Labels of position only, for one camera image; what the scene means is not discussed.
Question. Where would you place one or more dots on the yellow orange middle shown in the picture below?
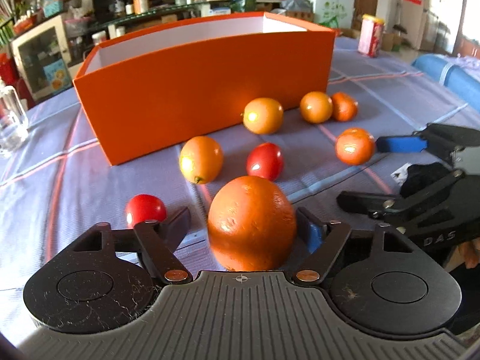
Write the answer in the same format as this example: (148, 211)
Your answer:
(263, 115)

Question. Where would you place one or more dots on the red tomato centre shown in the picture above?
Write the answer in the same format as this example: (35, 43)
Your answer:
(265, 161)

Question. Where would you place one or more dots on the red tomato near left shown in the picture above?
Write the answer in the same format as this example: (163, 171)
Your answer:
(143, 207)

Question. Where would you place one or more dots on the blue plaid tablecloth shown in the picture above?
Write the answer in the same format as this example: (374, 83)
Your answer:
(59, 183)

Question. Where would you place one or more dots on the yellow orange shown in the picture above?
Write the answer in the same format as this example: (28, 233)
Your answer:
(316, 107)
(201, 160)
(263, 115)

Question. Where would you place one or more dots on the clear glass jar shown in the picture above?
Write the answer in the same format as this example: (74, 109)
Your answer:
(14, 121)

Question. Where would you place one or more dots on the large orange fruit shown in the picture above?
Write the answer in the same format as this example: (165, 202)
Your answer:
(251, 225)

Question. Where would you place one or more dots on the yellow orange right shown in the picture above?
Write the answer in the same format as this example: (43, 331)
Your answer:
(316, 107)

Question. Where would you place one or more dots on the reddish tangerine by box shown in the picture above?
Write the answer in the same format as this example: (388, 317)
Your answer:
(345, 108)

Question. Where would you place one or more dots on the reddish tangerine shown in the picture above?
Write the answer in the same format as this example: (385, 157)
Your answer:
(345, 108)
(355, 146)

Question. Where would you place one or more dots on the red yellow-lid canister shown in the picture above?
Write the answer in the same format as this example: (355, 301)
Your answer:
(371, 35)

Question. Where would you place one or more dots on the yellow orange left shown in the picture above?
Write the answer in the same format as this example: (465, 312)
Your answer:
(201, 160)

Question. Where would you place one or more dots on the red tomato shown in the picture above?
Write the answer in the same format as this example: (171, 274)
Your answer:
(143, 207)
(265, 161)

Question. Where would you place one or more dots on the orange cardboard box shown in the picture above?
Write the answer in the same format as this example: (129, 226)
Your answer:
(159, 86)

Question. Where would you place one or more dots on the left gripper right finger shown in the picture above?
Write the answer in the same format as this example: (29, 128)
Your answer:
(379, 279)

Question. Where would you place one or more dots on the white glass-door cabinet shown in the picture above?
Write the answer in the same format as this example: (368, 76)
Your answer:
(42, 57)

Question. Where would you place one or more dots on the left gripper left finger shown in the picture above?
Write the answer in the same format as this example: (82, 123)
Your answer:
(107, 278)

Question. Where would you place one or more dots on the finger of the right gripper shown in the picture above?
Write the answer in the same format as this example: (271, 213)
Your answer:
(414, 143)
(382, 206)

